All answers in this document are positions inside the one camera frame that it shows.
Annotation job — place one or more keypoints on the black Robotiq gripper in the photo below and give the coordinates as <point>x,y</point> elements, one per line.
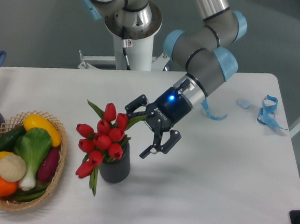
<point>161,116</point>

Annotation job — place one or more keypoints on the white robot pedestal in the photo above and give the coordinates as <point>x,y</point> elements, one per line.
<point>129,54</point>

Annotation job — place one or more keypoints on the red tulip bouquet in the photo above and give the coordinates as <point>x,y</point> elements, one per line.
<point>106,143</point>

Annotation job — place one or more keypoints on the dark green cucumber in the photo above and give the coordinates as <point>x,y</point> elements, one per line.
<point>8,139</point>

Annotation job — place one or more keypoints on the woven wicker basket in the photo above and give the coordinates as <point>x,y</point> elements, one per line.
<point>8,203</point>

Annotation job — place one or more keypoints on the light blue cap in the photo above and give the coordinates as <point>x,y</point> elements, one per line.
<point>243,103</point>

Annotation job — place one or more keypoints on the orange fruit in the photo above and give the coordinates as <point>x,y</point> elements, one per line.
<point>7,188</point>

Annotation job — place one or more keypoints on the dark grey ribbed vase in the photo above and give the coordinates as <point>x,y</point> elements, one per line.
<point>118,170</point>

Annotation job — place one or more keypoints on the purple sweet potato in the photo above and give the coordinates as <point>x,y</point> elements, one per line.
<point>48,168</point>

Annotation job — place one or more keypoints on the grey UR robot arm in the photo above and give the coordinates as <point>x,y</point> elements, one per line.
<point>203,55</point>

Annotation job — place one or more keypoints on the green bean pods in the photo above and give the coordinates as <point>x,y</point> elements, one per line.
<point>30,195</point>

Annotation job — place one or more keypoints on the green bok choy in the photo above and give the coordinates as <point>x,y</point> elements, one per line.
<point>33,147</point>

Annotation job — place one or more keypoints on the blue curled ribbon strip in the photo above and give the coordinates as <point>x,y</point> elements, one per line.
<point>209,114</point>

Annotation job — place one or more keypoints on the blue tangled ribbon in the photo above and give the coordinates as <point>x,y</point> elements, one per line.
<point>267,112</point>

